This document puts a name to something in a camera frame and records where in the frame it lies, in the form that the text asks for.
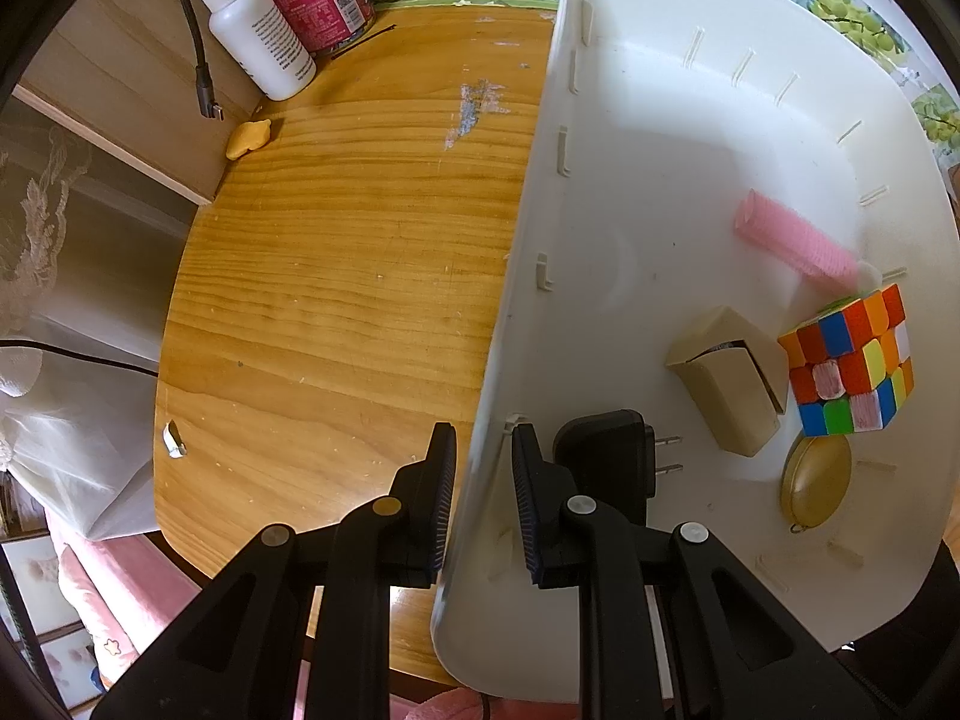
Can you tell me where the pink hair roller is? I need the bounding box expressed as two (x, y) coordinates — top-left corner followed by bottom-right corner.
(734, 190), (882, 298)

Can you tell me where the white spray bottle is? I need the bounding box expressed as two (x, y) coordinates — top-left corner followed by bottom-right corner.
(202, 0), (316, 101)

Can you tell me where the beige card box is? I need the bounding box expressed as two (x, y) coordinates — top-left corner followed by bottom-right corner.
(664, 305), (789, 457)

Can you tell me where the wooden cabinet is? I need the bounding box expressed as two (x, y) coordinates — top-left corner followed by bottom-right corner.
(13, 0), (262, 205)

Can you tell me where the round gold compact case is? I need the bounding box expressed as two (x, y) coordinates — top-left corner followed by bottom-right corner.
(779, 436), (853, 533)

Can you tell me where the small yellow duck toy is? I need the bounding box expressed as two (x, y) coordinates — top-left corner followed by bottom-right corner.
(224, 119), (272, 161)

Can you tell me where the large white plastic bin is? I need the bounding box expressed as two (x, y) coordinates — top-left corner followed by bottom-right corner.
(433, 0), (958, 702)

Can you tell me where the pink cushion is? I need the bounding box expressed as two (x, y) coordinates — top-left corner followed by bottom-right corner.
(50, 527), (200, 688)

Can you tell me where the multicoloured rubik's cube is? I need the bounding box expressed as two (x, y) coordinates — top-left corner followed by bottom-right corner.
(778, 283), (914, 437)

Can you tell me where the black power adapter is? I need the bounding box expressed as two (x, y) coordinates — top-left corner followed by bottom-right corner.
(553, 410), (683, 527)

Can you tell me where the black cable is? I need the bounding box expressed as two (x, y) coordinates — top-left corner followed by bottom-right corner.
(148, 0), (226, 122)

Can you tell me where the white lace curtain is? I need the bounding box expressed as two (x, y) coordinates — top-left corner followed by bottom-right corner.
(2, 101), (195, 539)

